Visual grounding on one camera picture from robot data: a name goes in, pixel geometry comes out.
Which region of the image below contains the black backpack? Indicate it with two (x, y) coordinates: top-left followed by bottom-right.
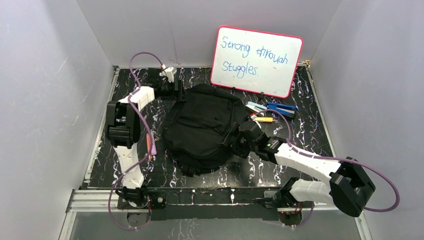
(162, 83), (248, 177)

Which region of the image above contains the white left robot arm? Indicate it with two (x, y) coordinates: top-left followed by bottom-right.
(105, 66), (185, 208)

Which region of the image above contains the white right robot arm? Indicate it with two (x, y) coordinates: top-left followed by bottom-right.
(220, 120), (376, 217)

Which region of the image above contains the orange highlighter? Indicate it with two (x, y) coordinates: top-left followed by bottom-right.
(251, 115), (274, 123)

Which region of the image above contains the pink highlighter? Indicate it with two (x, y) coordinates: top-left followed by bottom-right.
(148, 133), (157, 157)

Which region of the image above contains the pink framed whiteboard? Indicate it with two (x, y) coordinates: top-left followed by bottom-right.
(210, 26), (304, 99)

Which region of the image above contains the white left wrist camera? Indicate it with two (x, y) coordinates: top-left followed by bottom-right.
(159, 64), (177, 83)

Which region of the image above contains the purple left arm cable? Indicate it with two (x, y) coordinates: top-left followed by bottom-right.
(107, 52), (167, 232)

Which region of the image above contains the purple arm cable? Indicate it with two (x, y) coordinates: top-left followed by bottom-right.
(107, 52), (167, 232)
(261, 109), (401, 229)

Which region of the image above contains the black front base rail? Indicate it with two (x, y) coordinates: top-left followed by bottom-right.
(151, 187), (285, 221)

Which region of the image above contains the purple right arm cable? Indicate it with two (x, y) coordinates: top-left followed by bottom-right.
(261, 109), (401, 229)

